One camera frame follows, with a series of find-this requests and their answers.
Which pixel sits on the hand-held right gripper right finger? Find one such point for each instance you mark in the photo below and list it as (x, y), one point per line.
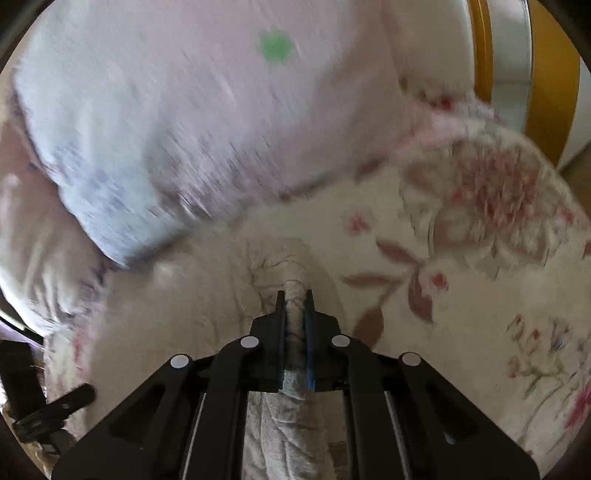
(310, 344)

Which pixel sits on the floral bed sheet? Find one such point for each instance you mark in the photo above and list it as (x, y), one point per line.
(461, 277)

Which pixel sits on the floral pillow with green star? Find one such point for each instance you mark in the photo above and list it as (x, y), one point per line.
(194, 115)

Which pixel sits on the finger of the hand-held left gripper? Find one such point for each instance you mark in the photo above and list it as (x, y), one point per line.
(69, 402)

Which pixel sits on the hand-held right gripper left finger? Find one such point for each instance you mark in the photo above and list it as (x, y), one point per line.
(280, 344)

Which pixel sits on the yellow wooden wardrobe frame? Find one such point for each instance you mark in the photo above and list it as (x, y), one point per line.
(554, 74)

